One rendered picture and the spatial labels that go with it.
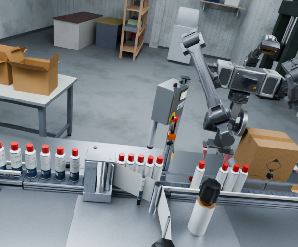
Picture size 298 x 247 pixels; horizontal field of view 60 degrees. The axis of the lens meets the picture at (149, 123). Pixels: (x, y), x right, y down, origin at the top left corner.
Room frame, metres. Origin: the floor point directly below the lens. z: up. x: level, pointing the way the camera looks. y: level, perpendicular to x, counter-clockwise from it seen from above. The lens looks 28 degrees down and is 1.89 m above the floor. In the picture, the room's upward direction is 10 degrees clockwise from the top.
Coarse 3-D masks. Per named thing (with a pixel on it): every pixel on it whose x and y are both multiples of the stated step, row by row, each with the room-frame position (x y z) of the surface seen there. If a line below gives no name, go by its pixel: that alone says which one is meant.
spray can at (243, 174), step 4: (244, 164) 1.22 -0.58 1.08; (244, 168) 1.20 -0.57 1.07; (248, 168) 1.20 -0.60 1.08; (240, 172) 1.20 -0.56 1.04; (244, 172) 1.20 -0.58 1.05; (240, 176) 1.19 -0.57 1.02; (244, 176) 1.18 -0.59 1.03; (236, 180) 1.20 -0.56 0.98; (240, 180) 1.19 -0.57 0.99; (244, 180) 1.19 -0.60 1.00; (236, 184) 1.19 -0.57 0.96; (240, 184) 1.18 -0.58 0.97; (236, 188) 1.19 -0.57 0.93; (240, 188) 1.19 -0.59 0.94
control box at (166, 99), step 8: (168, 80) 1.26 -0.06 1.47; (176, 80) 1.29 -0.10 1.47; (160, 88) 1.16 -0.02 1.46; (168, 88) 1.15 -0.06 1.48; (176, 88) 1.17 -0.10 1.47; (184, 88) 1.22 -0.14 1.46; (160, 96) 1.16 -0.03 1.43; (168, 96) 1.14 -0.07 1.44; (176, 96) 1.15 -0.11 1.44; (160, 104) 1.15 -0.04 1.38; (168, 104) 1.13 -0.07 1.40; (176, 104) 1.17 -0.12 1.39; (152, 112) 1.17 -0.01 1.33; (160, 112) 1.15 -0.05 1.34; (168, 112) 1.13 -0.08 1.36; (176, 112) 1.20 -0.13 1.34; (160, 120) 1.14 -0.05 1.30; (168, 120) 1.13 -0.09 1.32
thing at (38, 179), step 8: (40, 176) 1.05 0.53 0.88; (80, 176) 1.10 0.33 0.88; (72, 184) 1.03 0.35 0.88; (80, 184) 1.04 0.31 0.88; (168, 184) 1.17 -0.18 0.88; (176, 184) 1.19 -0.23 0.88; (184, 184) 1.20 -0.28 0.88; (176, 192) 1.12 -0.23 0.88; (184, 192) 1.13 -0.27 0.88; (240, 192) 1.22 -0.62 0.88; (248, 192) 1.24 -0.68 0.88; (256, 192) 1.25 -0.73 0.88; (264, 192) 1.27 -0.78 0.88; (272, 192) 1.28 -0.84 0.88; (280, 192) 1.29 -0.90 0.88; (272, 200) 1.20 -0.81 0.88; (280, 200) 1.21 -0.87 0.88; (288, 200) 1.23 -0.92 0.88
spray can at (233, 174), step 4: (236, 164) 1.21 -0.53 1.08; (232, 168) 1.21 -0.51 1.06; (236, 168) 1.18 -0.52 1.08; (232, 172) 1.18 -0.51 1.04; (236, 172) 1.18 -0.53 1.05; (228, 176) 1.19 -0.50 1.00; (232, 176) 1.18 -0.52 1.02; (236, 176) 1.18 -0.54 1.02; (228, 180) 1.18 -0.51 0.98; (232, 180) 1.17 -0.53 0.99; (224, 184) 1.20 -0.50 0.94; (228, 184) 1.18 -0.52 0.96; (232, 184) 1.17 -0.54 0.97; (224, 188) 1.19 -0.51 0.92; (228, 188) 1.17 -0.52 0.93; (232, 188) 1.18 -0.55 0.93
